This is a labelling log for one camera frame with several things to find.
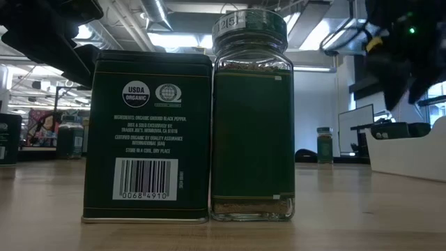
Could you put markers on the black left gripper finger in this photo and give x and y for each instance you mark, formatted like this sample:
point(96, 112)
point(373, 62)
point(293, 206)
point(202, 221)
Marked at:
point(87, 62)
point(59, 52)

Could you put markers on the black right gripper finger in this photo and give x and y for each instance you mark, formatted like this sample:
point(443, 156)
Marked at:
point(423, 82)
point(395, 83)

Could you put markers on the white plastic bin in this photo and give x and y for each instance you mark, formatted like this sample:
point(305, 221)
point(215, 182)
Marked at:
point(407, 157)

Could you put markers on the green-lid glass spice jar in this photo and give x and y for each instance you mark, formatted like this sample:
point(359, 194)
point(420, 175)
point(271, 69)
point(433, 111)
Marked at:
point(252, 139)
point(324, 148)

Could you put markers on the white board panel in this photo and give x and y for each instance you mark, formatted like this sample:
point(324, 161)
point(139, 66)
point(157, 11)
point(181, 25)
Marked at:
point(355, 129)

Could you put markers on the black side table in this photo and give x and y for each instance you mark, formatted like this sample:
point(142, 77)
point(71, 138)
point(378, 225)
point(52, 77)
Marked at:
point(362, 139)

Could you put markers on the colourful patterned banner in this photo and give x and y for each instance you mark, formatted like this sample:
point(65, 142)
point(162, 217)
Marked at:
point(43, 129)

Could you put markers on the long tube ceiling light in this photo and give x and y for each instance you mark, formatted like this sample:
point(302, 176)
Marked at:
point(313, 69)

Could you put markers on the bright ceiling light panel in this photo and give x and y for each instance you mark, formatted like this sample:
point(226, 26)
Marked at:
point(174, 40)

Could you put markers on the silver round air duct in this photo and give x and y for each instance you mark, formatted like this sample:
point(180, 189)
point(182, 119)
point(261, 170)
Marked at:
point(155, 12)

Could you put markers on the silver rectangular air duct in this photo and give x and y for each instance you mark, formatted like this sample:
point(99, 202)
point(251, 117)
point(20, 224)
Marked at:
point(313, 35)

